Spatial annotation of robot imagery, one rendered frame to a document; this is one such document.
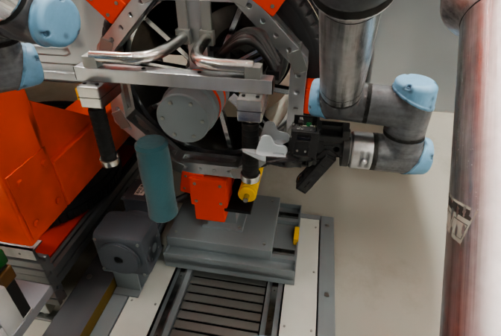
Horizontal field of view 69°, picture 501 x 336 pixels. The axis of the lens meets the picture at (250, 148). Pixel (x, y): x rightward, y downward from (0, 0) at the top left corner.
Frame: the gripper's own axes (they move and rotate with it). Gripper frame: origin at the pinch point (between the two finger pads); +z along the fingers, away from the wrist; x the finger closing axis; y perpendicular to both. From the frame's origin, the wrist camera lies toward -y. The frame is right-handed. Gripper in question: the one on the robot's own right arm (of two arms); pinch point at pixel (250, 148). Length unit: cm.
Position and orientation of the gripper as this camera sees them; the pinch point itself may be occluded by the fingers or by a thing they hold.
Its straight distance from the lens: 77.7
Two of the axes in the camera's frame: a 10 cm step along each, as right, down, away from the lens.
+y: 0.0, -8.4, -5.5
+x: -1.8, 5.4, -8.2
